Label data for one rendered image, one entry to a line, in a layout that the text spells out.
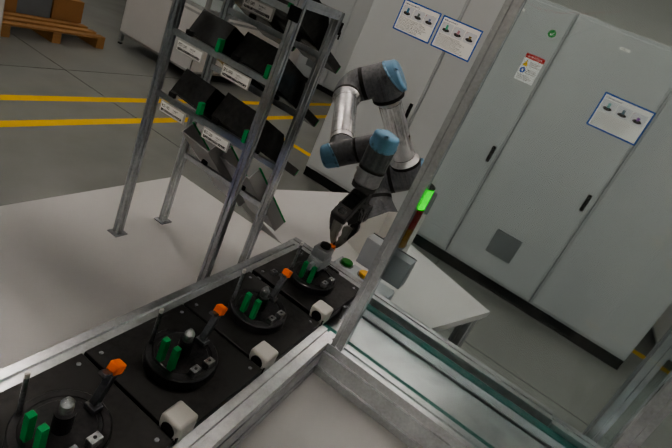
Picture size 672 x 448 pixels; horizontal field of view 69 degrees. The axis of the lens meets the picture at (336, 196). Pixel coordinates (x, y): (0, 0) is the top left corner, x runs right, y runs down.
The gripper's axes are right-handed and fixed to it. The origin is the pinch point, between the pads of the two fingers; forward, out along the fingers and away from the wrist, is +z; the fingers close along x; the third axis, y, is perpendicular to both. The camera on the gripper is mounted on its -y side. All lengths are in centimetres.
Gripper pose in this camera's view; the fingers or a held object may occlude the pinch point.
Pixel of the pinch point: (334, 244)
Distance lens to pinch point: 140.3
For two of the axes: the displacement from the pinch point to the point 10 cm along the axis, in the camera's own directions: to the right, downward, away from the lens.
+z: -3.8, 8.5, 3.6
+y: 4.6, -1.7, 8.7
